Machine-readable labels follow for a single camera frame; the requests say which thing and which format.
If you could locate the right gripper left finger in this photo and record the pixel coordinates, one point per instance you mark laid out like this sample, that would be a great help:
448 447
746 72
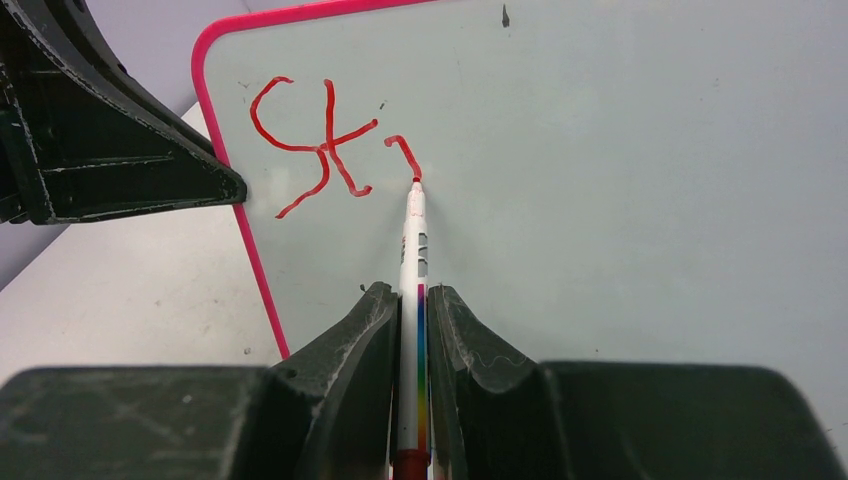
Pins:
323 413

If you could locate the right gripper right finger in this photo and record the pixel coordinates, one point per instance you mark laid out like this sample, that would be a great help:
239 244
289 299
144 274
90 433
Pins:
497 414

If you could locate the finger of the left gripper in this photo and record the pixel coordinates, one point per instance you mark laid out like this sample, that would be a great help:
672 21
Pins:
81 140

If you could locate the white red marker pen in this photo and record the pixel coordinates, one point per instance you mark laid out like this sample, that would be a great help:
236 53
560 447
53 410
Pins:
412 445

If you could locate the pink framed whiteboard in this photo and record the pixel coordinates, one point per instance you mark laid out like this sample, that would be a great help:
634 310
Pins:
620 180

